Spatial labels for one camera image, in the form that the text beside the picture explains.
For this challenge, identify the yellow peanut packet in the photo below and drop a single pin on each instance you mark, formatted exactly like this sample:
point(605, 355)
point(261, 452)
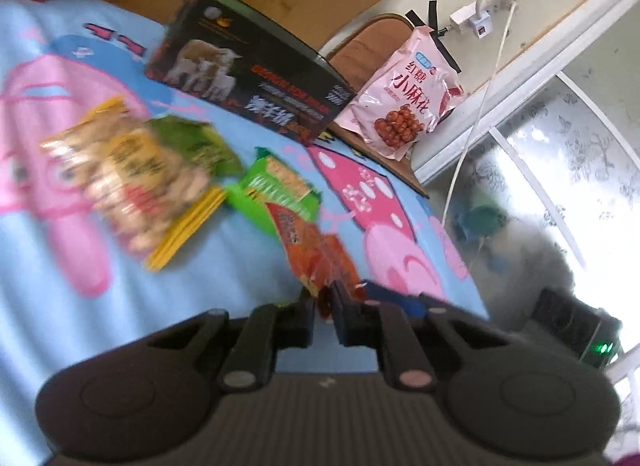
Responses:
point(140, 180)

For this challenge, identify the frosted glass door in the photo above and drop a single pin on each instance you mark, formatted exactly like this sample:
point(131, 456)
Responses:
point(575, 155)

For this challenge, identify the maroon garment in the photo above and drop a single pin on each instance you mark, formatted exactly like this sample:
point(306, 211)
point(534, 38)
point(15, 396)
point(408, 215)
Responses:
point(625, 460)

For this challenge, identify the black tape strips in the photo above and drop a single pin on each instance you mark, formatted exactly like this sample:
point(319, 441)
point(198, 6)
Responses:
point(435, 25)

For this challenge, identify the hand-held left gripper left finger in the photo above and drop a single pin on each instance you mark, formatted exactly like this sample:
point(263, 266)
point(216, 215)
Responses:
point(302, 321)

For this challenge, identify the white power adapter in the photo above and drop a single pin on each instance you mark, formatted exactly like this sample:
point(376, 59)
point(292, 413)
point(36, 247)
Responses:
point(470, 20)

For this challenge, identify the brown chair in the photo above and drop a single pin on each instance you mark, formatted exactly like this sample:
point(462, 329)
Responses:
point(365, 45)

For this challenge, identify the printed blanket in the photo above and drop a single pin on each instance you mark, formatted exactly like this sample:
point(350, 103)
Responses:
point(50, 296)

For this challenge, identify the black box with sheep print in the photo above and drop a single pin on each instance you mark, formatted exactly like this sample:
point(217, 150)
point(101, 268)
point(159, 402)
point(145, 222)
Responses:
point(240, 70)

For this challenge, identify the bright green cracker packet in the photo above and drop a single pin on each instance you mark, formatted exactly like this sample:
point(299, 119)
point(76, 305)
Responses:
point(275, 180)

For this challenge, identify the dark green snack packet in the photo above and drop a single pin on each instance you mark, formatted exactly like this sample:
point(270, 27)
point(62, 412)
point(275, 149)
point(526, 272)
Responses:
point(205, 145)

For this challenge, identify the black appliance with green light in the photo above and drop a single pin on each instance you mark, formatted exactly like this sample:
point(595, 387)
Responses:
point(565, 316)

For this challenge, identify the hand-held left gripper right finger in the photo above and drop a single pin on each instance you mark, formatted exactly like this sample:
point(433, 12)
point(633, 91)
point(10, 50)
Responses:
point(350, 321)

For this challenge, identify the large pink snack bag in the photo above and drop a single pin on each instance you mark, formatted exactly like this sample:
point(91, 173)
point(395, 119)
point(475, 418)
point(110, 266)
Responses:
point(400, 95)

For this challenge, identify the red snack packet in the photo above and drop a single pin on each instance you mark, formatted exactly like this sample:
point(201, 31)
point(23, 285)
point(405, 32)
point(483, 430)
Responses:
point(305, 246)

